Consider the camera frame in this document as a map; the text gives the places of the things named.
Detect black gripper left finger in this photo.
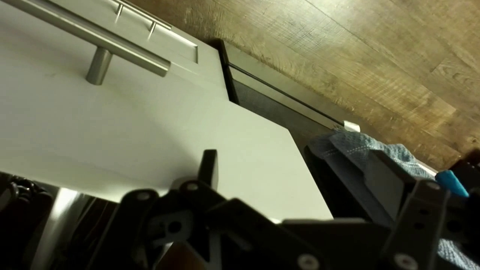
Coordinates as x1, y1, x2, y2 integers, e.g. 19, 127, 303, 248
88, 149, 331, 270

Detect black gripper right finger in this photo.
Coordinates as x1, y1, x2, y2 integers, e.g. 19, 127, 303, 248
279, 143, 450, 270

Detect white drawer with cutlery organizer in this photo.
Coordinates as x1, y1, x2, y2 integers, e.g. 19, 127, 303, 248
0, 0, 334, 224

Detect blue towel with white stripe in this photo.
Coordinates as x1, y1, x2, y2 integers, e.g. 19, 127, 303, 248
433, 170, 471, 202

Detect grey-blue towel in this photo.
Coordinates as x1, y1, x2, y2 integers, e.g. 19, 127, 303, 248
306, 128, 480, 270

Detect stainless steel black stove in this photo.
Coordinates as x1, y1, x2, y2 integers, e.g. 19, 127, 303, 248
214, 38, 480, 227

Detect white drawer with bar handle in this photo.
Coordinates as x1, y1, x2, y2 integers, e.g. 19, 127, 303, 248
49, 0, 237, 104

